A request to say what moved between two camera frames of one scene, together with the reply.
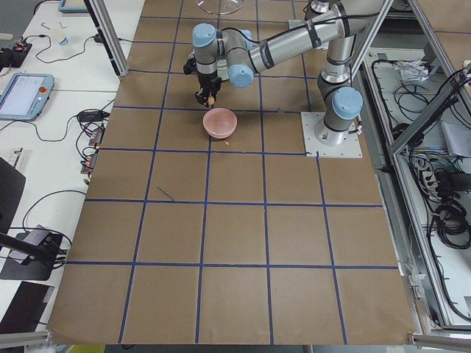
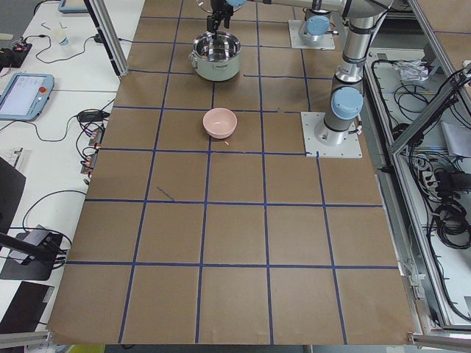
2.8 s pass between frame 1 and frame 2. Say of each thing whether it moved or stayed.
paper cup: stayed
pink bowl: stayed
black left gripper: moved
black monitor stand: stayed
